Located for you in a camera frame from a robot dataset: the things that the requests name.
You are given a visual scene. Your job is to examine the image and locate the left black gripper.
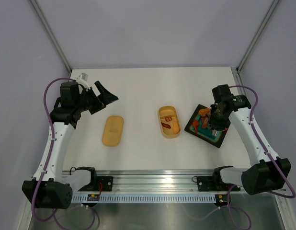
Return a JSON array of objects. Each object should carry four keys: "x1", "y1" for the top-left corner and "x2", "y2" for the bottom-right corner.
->
[{"x1": 75, "y1": 81, "x2": 118, "y2": 115}]

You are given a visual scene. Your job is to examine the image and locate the pink meat slice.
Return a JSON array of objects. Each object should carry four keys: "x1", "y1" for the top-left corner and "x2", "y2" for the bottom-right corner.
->
[{"x1": 201, "y1": 116, "x2": 209, "y2": 129}]

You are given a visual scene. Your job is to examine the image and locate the metal tongs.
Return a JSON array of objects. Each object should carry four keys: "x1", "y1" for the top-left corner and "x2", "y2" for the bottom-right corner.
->
[{"x1": 212, "y1": 130, "x2": 219, "y2": 137}]

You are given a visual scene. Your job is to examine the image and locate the tan lunch box lid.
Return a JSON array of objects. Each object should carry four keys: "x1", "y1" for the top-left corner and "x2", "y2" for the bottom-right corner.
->
[{"x1": 102, "y1": 115, "x2": 124, "y2": 147}]

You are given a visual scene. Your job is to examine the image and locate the pale orange food piece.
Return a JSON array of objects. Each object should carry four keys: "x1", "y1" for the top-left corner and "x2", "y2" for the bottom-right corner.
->
[{"x1": 172, "y1": 121, "x2": 180, "y2": 134}]

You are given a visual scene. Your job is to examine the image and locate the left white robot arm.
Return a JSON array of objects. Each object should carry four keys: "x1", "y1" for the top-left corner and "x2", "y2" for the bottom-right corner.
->
[{"x1": 22, "y1": 80, "x2": 118, "y2": 209}]

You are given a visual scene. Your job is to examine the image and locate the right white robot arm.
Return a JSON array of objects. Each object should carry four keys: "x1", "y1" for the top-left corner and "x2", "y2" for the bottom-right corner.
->
[{"x1": 208, "y1": 84, "x2": 296, "y2": 198}]

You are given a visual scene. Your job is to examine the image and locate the tan lunch box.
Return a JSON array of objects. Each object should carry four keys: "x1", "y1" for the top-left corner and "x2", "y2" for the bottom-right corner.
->
[{"x1": 158, "y1": 105, "x2": 181, "y2": 138}]

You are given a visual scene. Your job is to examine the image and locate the orange fried nugget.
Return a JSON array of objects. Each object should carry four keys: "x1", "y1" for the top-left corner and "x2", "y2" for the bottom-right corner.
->
[{"x1": 198, "y1": 108, "x2": 210, "y2": 116}]

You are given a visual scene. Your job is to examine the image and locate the black teal square plate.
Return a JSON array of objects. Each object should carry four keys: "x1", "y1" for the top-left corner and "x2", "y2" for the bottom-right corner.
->
[{"x1": 184, "y1": 104, "x2": 229, "y2": 148}]

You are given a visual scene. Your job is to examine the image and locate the orange chicken wing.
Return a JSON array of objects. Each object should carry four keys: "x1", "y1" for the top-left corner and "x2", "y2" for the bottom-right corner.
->
[{"x1": 192, "y1": 120, "x2": 201, "y2": 133}]

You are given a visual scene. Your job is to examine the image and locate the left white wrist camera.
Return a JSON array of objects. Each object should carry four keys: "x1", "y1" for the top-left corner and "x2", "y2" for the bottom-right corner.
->
[{"x1": 76, "y1": 72, "x2": 90, "y2": 89}]

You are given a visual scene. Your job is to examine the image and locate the right black base bracket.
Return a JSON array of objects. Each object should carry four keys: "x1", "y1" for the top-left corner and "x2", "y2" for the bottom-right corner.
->
[{"x1": 192, "y1": 176, "x2": 230, "y2": 192}]

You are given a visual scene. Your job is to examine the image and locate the black base bracket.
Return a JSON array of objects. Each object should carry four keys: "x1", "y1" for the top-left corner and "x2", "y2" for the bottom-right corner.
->
[
  {"x1": 80, "y1": 176, "x2": 114, "y2": 192},
  {"x1": 192, "y1": 176, "x2": 230, "y2": 192}
]

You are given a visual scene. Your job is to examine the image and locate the aluminium mounting rail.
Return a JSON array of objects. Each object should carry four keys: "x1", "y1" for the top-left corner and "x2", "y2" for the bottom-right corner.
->
[{"x1": 61, "y1": 169, "x2": 249, "y2": 195}]

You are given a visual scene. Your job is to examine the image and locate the left black base bracket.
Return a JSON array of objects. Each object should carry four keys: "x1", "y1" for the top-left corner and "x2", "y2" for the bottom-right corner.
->
[{"x1": 80, "y1": 176, "x2": 114, "y2": 192}]

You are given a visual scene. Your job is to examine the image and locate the left aluminium frame post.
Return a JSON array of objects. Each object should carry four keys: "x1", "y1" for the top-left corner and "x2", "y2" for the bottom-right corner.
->
[{"x1": 28, "y1": 0, "x2": 72, "y2": 76}]

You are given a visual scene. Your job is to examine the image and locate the aluminium frame post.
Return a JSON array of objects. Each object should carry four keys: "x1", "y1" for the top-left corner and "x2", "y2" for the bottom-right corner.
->
[
  {"x1": 28, "y1": 0, "x2": 72, "y2": 76},
  {"x1": 236, "y1": 0, "x2": 282, "y2": 73}
]

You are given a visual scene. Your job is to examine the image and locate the white slotted cable duct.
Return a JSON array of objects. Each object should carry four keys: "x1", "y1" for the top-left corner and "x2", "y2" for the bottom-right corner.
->
[{"x1": 71, "y1": 194, "x2": 216, "y2": 204}]

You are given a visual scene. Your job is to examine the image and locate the right aluminium frame post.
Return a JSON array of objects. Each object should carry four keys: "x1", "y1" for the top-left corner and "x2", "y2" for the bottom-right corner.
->
[{"x1": 236, "y1": 0, "x2": 282, "y2": 73}]

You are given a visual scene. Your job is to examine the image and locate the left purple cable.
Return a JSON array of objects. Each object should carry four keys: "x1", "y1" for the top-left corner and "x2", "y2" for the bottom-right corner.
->
[{"x1": 31, "y1": 78, "x2": 101, "y2": 230}]

